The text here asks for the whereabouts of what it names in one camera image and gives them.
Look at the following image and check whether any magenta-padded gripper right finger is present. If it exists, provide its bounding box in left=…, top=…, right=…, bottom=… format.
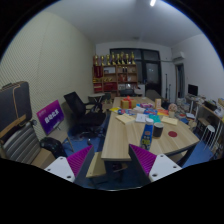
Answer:
left=128, top=143, right=183, bottom=187

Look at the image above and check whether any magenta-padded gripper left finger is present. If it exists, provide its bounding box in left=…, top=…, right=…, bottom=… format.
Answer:
left=44, top=144, right=96, bottom=188

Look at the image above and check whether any blue drink bottle white cap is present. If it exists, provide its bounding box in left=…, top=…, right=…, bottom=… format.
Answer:
left=140, top=117, right=155, bottom=151

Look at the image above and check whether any black bag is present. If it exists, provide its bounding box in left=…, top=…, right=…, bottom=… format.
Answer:
left=39, top=136, right=68, bottom=158

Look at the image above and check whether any black cup white inside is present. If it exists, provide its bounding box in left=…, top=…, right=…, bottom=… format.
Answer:
left=153, top=122, right=165, bottom=138

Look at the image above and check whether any white book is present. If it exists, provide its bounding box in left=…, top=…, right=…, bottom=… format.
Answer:
left=134, top=113, right=150, bottom=124

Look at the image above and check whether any beige book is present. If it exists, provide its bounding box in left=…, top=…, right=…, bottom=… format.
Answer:
left=115, top=113, right=136, bottom=126

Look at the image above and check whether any pale yellow book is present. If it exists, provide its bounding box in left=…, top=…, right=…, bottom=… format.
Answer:
left=160, top=115, right=179, bottom=126

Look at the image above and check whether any black office chair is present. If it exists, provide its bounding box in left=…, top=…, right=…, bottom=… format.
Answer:
left=63, top=91, right=107, bottom=138

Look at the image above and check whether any purple sign board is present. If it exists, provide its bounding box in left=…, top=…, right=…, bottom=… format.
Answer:
left=35, top=99, right=66, bottom=136

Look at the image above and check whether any small brown box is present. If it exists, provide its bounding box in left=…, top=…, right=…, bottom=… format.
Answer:
left=154, top=98, right=163, bottom=110

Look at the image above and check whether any pink flower bouquet in pot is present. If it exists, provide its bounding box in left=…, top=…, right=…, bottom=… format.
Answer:
left=168, top=103, right=178, bottom=118

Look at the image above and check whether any grey striped chair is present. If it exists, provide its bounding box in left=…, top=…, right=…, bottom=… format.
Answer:
left=0, top=123, right=42, bottom=165

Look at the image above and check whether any yellow gift box red ribbon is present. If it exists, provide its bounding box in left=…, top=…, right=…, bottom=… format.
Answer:
left=120, top=95, right=138, bottom=110

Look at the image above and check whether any pile of books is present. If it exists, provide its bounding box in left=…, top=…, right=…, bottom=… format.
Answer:
left=178, top=102, right=197, bottom=122

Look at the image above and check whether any small round table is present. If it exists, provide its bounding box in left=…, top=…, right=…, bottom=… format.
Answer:
left=87, top=93, right=106, bottom=104

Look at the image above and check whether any white round stool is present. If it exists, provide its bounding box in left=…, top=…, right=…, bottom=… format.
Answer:
left=200, top=124, right=217, bottom=151

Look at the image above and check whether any cluttered wooden side desk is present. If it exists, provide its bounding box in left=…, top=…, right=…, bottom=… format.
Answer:
left=184, top=94, right=224, bottom=158

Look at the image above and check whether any black computer monitor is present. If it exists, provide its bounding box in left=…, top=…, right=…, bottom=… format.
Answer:
left=187, top=83, right=199, bottom=97

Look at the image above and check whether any wooden shelf unit with trophies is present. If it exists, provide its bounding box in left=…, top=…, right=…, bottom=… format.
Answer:
left=92, top=51, right=138, bottom=94

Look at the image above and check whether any dark framed glass door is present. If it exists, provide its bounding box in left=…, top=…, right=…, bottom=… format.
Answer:
left=109, top=48, right=163, bottom=96

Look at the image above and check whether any white wall air conditioner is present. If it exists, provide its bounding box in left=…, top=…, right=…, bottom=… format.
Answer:
left=172, top=51, right=186, bottom=62

